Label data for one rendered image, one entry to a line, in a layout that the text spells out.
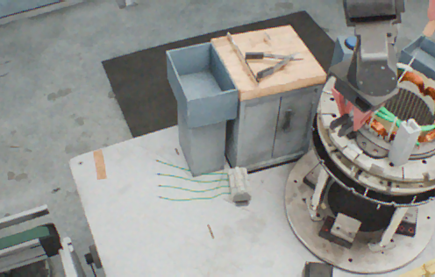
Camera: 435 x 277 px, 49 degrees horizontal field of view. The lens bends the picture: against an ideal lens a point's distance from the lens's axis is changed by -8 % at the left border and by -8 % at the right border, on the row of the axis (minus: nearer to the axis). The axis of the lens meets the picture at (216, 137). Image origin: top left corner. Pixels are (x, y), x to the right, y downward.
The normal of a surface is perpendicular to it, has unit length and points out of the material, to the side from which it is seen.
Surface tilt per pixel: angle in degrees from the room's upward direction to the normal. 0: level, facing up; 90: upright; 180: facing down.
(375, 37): 19
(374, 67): 89
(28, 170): 0
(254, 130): 90
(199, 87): 0
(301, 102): 90
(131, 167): 0
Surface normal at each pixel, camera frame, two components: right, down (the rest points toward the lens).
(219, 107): 0.33, 0.71
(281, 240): 0.02, -0.66
